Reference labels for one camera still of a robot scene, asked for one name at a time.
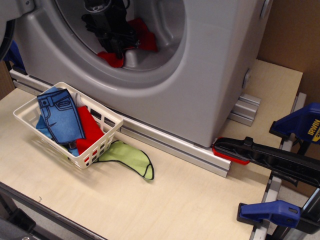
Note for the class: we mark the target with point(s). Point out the washing machine door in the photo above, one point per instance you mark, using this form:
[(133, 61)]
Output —
[(10, 11)]

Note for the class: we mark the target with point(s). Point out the grey toy washing machine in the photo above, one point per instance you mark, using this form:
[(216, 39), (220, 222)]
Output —
[(186, 89)]

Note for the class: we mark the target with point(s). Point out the blue Irwin clamp upper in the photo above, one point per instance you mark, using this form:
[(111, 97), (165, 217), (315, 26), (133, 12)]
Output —
[(304, 123)]

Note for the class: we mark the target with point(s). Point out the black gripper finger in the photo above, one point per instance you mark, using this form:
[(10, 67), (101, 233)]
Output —
[(118, 49), (107, 43)]

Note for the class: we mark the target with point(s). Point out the light blue felt cloth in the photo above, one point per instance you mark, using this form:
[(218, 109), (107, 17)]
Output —
[(42, 127)]

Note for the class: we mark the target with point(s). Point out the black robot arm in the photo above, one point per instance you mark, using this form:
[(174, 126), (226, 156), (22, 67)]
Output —
[(95, 6)]

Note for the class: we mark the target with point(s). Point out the blue clamp lower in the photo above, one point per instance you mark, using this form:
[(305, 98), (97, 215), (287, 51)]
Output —
[(279, 212)]

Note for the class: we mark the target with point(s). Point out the short aluminium profile block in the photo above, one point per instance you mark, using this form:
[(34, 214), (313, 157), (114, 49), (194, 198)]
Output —
[(245, 109)]

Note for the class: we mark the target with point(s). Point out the aluminium rail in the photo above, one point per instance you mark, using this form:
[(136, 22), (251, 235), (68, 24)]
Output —
[(175, 150)]

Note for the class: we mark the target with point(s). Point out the red felt cloth in basket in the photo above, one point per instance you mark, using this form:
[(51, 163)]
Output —
[(92, 131)]

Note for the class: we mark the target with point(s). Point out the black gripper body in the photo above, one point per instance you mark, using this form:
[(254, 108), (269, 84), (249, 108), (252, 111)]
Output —
[(112, 23)]

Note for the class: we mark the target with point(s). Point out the black metal table frame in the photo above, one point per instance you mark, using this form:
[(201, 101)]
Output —
[(22, 218)]

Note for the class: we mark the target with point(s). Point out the black red bar clamp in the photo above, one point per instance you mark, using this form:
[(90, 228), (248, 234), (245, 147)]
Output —
[(283, 164)]

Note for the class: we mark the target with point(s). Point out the blue felt jeans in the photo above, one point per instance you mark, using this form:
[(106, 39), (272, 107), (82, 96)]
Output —
[(61, 116)]

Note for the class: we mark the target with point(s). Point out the red felt cloth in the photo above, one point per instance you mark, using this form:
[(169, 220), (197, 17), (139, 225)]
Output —
[(92, 131), (147, 43)]

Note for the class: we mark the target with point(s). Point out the green felt sock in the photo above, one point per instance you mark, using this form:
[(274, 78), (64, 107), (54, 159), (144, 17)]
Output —
[(131, 157)]

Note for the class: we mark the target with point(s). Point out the white plastic basket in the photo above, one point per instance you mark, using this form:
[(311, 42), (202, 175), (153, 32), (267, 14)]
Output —
[(98, 146)]

